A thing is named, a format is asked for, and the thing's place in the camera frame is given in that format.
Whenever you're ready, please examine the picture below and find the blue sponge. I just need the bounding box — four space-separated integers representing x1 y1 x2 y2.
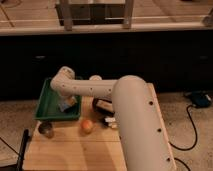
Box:
58 101 73 112

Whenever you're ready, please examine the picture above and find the green plastic tray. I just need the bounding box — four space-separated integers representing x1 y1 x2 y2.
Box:
34 78 81 121

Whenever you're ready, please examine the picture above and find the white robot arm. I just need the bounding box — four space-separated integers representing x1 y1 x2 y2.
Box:
51 67 176 171

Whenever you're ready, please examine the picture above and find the white paper cup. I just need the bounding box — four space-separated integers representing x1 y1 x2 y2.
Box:
89 75 102 81

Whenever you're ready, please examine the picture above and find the small grey metal cup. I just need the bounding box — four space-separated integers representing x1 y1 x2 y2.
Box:
38 122 54 138

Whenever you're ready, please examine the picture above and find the black pole left edge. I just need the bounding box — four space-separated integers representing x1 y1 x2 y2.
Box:
16 129 29 171

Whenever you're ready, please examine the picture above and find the dark blue floor device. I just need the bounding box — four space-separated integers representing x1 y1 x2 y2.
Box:
186 92 212 108

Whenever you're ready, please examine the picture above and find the black handled knife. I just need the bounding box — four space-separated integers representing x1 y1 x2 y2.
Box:
102 117 116 125

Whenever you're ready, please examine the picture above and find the wooden frame in background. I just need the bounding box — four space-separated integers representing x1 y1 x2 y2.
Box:
54 0 134 31

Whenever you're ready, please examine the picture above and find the black cable on floor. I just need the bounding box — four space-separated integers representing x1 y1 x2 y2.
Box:
168 103 201 171

